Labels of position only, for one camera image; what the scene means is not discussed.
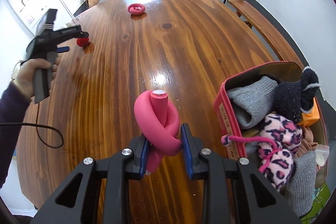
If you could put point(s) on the straw broom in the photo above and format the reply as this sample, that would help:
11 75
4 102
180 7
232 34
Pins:
93 2

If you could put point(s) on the black fuzzy sock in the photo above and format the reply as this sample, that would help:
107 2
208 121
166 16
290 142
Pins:
291 98

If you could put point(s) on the red ball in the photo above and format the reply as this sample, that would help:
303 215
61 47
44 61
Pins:
82 43

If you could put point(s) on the knotted pink foam twist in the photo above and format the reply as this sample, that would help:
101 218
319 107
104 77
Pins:
157 119

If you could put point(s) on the glass window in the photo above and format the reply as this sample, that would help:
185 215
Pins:
26 1

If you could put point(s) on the person's left forearm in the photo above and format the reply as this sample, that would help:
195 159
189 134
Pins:
10 119

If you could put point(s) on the grey knit sock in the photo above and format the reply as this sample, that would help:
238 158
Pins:
249 103

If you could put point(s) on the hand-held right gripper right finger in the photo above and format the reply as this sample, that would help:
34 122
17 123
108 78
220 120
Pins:
187 150

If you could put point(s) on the black ribbed sock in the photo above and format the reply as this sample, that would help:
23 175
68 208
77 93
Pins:
273 79

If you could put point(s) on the long wooden bench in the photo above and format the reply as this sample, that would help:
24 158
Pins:
262 22

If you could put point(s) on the orange toy cube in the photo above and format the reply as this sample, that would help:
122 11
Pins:
312 115

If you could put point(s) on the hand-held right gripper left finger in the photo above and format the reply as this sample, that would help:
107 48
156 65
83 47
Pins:
143 158

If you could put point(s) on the pink tin container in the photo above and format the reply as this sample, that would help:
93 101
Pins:
225 106

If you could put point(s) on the grey sock with black cuff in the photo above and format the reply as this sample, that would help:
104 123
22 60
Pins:
302 182

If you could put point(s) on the person's left hand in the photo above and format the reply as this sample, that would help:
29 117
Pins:
23 79

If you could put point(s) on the green sheet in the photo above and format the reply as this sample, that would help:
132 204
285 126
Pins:
320 195

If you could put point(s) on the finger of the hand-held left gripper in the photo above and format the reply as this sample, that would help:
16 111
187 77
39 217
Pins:
64 49
76 32

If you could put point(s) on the tan knotted cloth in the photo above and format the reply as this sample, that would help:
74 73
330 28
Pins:
309 140

